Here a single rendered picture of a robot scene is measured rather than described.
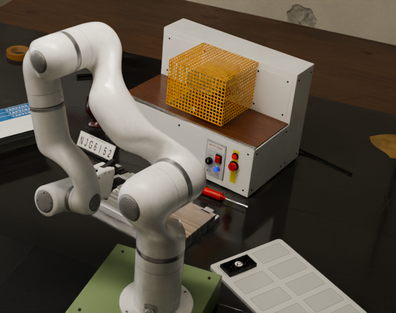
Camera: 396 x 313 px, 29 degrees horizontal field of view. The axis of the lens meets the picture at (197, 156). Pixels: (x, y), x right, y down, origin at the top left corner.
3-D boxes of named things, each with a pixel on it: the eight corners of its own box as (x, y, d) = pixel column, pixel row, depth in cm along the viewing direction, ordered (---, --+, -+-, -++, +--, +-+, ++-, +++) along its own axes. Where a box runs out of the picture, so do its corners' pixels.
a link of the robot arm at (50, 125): (92, 101, 197) (109, 208, 209) (45, 95, 205) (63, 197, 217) (69, 113, 190) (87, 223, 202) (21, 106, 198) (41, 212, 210)
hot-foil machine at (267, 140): (118, 141, 284) (122, 45, 263) (183, 103, 313) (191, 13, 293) (299, 224, 250) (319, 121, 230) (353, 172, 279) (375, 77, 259)
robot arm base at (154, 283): (182, 338, 191) (188, 281, 181) (108, 320, 194) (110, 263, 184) (201, 289, 207) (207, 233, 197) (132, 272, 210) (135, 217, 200)
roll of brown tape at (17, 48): (15, 63, 331) (15, 57, 330) (1, 54, 336) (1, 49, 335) (35, 56, 338) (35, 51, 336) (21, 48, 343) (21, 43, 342)
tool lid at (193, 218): (72, 189, 252) (72, 184, 251) (110, 165, 265) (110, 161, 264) (182, 245, 232) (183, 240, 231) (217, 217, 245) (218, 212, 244)
